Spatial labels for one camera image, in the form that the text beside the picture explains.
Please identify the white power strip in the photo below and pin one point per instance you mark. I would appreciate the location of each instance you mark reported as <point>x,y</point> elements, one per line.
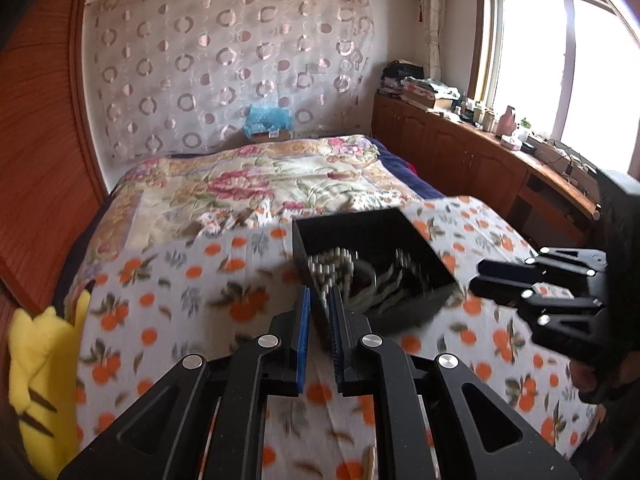
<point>560,157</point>

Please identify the circle patterned wall curtain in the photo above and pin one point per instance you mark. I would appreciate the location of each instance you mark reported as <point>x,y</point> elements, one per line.
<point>225,60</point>

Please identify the blue plastic bag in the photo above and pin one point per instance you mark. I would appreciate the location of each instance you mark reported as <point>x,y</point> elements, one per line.
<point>267,117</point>

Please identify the black box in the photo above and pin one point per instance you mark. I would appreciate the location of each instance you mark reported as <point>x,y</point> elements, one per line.
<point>430,265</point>

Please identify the small black device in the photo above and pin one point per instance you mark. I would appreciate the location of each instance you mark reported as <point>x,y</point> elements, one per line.
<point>528,147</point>

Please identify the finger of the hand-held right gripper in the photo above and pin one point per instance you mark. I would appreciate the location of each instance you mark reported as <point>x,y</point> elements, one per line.
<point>507,270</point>
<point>500,292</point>

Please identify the stack of books and papers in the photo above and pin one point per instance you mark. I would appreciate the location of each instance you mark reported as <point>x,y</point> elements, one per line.
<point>430,95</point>

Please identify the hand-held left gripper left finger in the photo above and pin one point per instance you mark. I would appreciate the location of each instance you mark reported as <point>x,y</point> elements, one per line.
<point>303,345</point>

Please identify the group of small bottles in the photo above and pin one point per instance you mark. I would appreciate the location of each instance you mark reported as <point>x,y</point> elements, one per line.
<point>480,116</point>

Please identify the dark blue bedsheet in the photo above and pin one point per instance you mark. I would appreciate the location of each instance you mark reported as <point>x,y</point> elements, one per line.
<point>400,170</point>

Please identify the tissue box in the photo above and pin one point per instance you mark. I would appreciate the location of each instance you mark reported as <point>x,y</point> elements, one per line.
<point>511,142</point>

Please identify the brown wooden wardrobe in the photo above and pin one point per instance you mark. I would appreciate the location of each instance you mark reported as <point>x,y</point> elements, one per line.
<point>40,135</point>

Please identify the small cardboard box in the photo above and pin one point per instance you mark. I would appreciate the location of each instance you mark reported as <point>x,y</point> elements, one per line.
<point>270,135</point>

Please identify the yellow plush toy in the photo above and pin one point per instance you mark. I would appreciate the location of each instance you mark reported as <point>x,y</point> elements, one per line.
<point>40,360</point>

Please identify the silver metal bangle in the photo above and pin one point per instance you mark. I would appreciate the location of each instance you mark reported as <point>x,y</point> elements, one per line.
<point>372,285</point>

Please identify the floral blanket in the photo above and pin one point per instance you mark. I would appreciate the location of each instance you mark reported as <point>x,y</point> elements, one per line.
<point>225,185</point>

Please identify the patterned window curtain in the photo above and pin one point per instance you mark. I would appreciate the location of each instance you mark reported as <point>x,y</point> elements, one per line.
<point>430,20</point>

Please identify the window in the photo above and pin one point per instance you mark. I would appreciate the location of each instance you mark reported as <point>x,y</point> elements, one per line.
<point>565,60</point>

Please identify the pink bottle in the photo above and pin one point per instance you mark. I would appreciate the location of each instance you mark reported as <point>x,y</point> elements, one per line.
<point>507,122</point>

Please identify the pile of dark clothes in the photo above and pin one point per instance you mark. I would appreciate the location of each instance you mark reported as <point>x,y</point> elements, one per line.
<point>400,77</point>

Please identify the long wooden cabinet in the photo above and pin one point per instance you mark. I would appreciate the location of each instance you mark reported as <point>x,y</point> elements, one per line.
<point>450,160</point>

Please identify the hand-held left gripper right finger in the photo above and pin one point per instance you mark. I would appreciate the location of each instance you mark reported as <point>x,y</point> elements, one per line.
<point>338,345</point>

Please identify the orange fruit print tablecloth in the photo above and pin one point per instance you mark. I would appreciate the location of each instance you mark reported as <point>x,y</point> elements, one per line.
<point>200,310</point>

